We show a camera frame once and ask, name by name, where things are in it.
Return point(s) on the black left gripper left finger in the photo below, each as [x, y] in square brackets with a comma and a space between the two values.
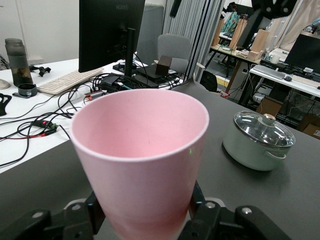
[50, 225]

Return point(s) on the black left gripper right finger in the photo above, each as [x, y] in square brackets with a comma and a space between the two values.
[225, 225]

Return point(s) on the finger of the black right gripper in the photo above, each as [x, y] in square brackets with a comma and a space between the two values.
[272, 7]
[175, 7]

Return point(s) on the pink plastic cup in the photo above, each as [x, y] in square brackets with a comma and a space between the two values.
[140, 175]

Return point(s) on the grey curtain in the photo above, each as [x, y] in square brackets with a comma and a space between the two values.
[190, 20]

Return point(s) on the beige curtain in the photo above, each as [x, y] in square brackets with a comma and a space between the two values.
[287, 32]

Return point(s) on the light wooden block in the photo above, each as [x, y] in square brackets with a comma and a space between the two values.
[260, 42]

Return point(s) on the grey office chair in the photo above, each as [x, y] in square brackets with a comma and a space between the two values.
[173, 46]

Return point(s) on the colourful patterned fabric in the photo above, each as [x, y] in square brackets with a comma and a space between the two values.
[231, 22]

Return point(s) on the brown paper bag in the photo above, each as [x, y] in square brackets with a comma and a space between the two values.
[237, 35]

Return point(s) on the white mug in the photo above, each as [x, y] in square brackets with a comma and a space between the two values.
[275, 59]

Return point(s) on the black flat monitor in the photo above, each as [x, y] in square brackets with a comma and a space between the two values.
[305, 55]

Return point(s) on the dark brown cube box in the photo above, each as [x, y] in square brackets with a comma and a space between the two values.
[163, 66]

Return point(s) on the silver slim keyboard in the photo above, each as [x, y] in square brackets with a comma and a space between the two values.
[268, 72]

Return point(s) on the mint green cooking pot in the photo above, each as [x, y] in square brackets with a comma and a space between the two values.
[250, 157]

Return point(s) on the flat black electronics box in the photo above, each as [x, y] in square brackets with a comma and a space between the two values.
[150, 75]

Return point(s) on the dark computer mouse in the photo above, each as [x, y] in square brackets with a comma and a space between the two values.
[288, 78]

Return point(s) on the dark grey table mat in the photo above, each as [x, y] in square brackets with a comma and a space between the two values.
[287, 187]

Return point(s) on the black computer monitor with stand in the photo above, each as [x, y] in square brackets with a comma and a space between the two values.
[105, 37]

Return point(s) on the wooden work table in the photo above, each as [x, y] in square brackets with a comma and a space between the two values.
[233, 75]

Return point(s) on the white office desk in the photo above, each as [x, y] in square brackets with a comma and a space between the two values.
[40, 147]

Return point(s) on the black backpack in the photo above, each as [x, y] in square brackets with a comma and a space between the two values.
[208, 82]

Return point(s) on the small black hub box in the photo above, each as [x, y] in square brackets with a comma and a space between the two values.
[110, 80]

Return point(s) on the cardboard box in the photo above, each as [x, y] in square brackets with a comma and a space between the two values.
[270, 106]
[312, 127]

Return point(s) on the small board with red light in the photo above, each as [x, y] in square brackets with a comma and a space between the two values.
[45, 124]

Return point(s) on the glass lid with copper knob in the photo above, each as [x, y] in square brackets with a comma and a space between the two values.
[260, 130]

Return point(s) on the silver red adapter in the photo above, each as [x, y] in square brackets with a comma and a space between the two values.
[93, 95]

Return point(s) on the white computer keyboard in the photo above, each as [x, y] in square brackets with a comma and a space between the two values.
[65, 81]

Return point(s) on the white computer mouse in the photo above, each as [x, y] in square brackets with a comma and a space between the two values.
[3, 84]

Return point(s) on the black plastic clip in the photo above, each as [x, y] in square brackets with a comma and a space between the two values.
[41, 70]

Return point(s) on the dark translucent water bottle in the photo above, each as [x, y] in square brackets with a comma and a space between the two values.
[18, 62]

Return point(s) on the white desk with black frame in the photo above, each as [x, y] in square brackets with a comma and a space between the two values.
[275, 82]

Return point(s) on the black curved bracket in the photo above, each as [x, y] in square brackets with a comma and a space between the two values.
[2, 112]

